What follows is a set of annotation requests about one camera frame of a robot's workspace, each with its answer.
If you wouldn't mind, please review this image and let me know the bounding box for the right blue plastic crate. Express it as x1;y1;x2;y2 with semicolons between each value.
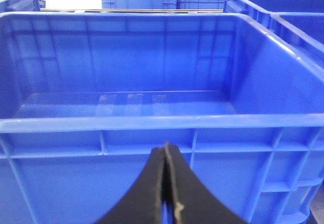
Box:
1;12;323;223

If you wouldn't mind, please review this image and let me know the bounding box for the blue crate right near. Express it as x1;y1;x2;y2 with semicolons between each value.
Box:
270;12;323;68

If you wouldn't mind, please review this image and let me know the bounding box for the far blue crate low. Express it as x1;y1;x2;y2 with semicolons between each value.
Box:
177;0;224;10

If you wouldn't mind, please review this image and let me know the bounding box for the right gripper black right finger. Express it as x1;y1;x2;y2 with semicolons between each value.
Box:
165;142;246;223

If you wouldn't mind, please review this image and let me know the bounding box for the blue crate far right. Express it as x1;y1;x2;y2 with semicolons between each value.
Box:
223;0;323;28

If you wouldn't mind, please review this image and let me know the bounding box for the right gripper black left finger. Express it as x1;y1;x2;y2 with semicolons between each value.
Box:
96;147;166;223

